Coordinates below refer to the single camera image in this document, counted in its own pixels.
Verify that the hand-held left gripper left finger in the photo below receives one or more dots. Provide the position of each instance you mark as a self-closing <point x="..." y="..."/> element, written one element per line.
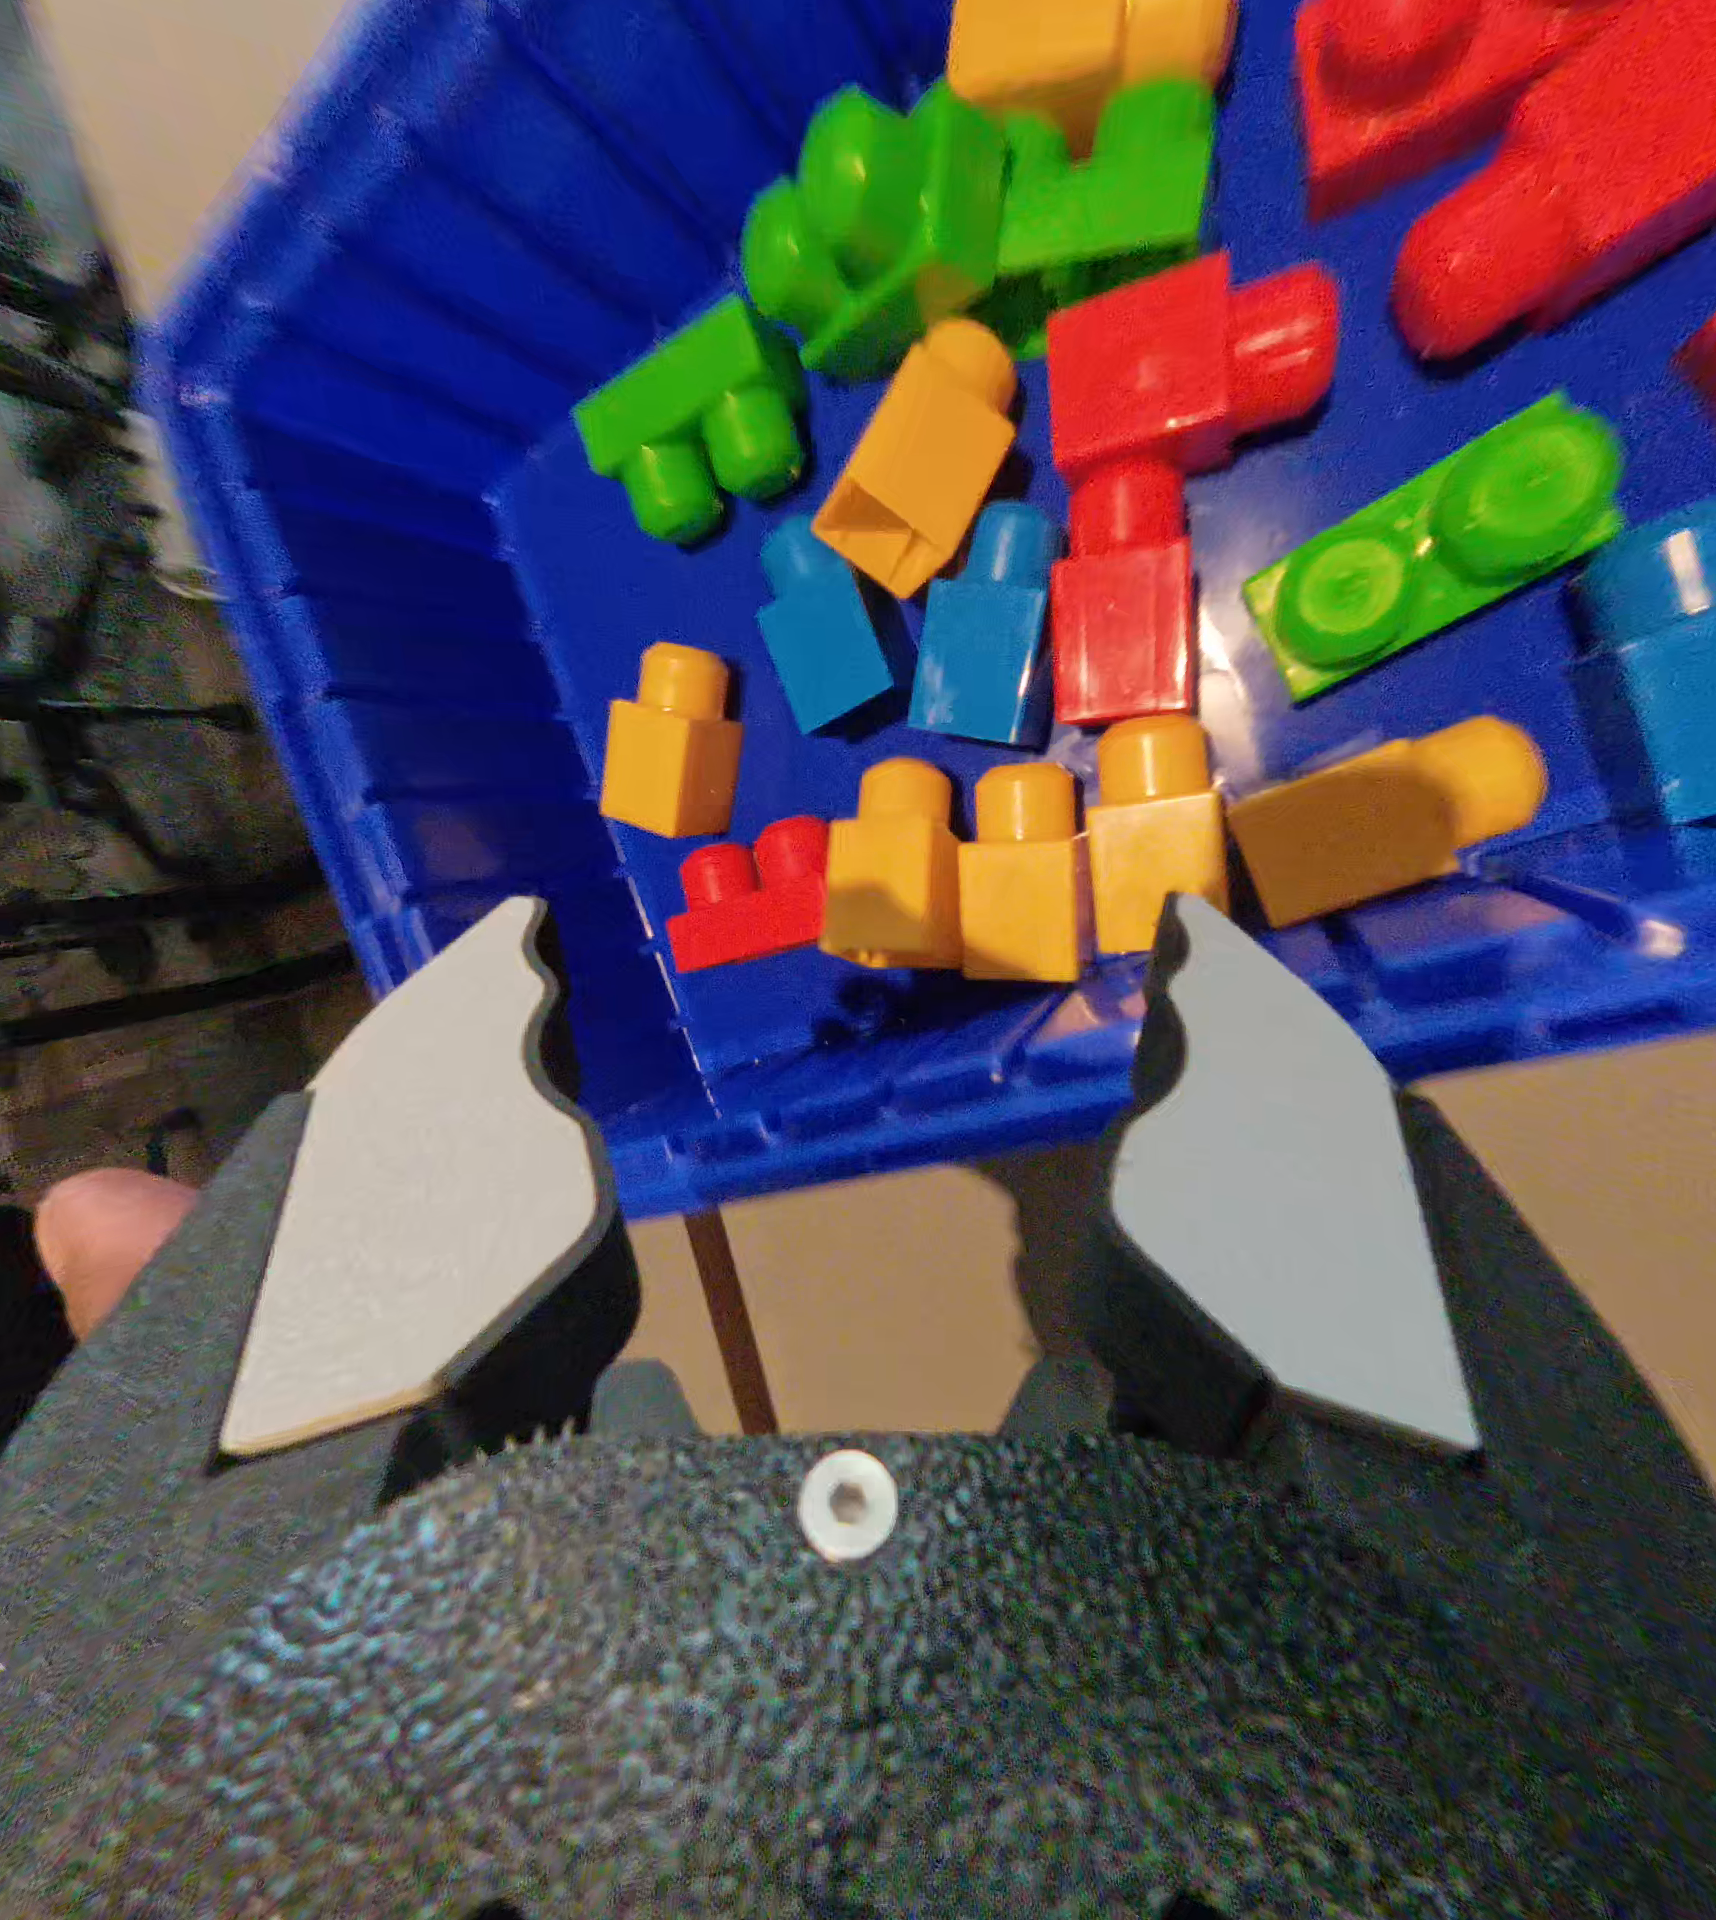
<point x="409" y="1201"/>

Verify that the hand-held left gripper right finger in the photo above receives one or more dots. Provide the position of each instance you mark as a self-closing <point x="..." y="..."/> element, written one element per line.
<point x="1279" y="1201"/>

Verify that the blue plastic bin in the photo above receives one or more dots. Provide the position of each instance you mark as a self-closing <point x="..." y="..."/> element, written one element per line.
<point x="395" y="451"/>

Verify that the pile of mega blocks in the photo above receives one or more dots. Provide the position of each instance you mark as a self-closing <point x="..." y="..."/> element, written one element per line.
<point x="1128" y="361"/>

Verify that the person's left hand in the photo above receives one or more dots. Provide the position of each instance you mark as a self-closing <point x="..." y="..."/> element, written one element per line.
<point x="107" y="1246"/>

